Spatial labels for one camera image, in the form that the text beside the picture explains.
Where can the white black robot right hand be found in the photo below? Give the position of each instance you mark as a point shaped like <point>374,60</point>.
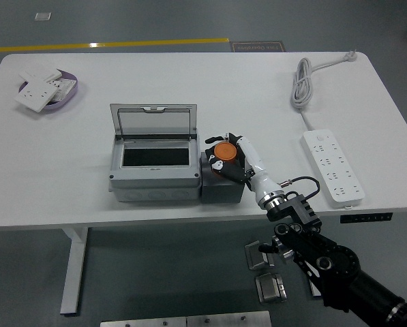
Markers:
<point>257,170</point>

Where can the orange cylinder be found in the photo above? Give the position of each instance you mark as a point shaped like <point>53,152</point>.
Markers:
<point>225,152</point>

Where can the grey junction box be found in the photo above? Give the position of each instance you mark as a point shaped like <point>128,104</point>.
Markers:
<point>155,184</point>

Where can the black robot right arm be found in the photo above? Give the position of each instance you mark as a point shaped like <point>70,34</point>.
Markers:
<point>336,259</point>

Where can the grey cube with round hole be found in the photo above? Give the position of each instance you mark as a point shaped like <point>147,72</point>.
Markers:
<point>220,194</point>

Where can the black table control panel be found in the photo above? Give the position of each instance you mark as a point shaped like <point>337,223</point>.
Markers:
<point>366,218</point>

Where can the white table leg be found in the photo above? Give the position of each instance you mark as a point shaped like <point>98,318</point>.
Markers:
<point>315,289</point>
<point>74,265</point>

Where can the steel plate with screws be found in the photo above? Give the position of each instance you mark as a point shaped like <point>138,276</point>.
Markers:
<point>189,320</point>

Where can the purple oval tray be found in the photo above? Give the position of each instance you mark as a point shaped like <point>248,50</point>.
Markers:
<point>68,98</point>

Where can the small white socket plate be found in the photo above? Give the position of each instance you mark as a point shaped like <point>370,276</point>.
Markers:
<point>65,86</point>

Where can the small square floor hatch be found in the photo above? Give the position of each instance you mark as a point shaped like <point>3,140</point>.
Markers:
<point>42,16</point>

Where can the open metal bracket block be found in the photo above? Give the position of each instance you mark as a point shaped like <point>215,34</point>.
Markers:
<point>256,257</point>

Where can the closed metal bracket block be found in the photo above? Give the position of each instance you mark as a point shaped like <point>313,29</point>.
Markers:
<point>269,289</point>

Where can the large white wall socket plate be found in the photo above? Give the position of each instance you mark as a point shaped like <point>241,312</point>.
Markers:
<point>36,93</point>

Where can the white wall switch plate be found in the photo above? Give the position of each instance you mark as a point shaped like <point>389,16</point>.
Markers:
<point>39,72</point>

